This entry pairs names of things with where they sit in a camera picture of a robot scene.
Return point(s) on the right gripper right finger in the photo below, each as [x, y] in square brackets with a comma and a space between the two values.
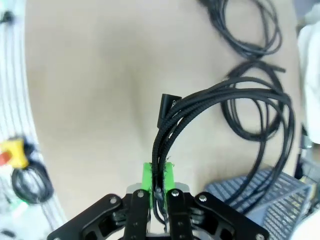
[180, 215]

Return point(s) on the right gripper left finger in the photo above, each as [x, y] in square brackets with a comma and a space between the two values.
[137, 215]

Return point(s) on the grey-blue plastic basket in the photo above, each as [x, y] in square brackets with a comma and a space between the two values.
[275, 195]

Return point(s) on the yellow emergency stop button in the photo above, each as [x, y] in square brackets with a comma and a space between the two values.
[16, 155]

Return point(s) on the person in white sweatshirt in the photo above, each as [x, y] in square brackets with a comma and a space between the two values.
[310, 75]

